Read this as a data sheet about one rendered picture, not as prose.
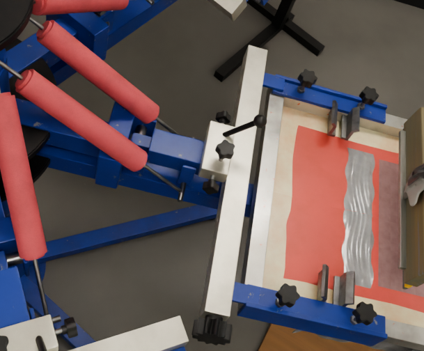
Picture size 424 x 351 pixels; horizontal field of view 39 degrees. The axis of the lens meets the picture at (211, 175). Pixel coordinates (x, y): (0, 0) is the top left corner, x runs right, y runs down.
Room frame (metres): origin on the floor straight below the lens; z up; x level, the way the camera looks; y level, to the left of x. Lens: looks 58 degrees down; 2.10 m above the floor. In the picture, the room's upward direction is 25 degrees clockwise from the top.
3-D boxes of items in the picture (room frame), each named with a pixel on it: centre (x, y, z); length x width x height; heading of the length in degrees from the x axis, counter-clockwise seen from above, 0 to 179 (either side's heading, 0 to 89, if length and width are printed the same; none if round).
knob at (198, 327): (0.38, -0.12, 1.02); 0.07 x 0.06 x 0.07; 102
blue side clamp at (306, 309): (0.50, -0.31, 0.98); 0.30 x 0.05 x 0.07; 102
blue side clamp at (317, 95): (1.04, -0.19, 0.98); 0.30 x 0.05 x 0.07; 102
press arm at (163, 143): (0.70, 0.07, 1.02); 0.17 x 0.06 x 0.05; 102
